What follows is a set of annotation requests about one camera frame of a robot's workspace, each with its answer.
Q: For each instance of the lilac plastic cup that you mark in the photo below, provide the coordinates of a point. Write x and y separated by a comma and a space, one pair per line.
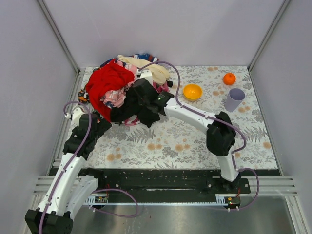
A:
234, 98

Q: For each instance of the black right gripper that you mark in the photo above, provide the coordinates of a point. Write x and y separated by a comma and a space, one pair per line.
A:
140, 91

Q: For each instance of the orange fruit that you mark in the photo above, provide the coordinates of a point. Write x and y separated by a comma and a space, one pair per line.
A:
229, 79

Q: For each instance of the pink camouflage cloth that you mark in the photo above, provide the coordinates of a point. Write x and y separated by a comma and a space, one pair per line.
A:
163, 86

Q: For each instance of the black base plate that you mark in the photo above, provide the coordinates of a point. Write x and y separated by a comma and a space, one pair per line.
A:
134, 181

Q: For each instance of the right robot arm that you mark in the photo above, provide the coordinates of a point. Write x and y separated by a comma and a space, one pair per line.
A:
219, 131

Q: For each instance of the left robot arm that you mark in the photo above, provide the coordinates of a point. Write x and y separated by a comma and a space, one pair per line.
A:
55, 214

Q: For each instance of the cream cloth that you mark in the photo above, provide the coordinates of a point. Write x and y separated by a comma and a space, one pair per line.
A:
160, 73

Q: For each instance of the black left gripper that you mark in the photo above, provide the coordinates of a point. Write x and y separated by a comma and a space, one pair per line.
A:
98, 121

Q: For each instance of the blue white patterned cloth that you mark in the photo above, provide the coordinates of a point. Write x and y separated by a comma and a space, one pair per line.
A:
138, 60

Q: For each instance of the pink navy patterned cloth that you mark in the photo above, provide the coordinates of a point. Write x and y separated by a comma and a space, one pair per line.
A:
117, 97

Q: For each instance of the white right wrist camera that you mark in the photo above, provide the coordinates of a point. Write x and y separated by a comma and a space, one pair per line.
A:
145, 74

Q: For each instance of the grey cable duct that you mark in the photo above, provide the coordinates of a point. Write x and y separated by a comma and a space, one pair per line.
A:
154, 198

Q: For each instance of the red cloth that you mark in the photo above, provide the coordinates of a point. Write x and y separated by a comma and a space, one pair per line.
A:
94, 87

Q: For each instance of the orange black patterned cloth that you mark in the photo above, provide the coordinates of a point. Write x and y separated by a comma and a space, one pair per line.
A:
83, 96

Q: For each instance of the yellow plastic bowl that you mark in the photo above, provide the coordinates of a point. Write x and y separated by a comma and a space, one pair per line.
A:
192, 92

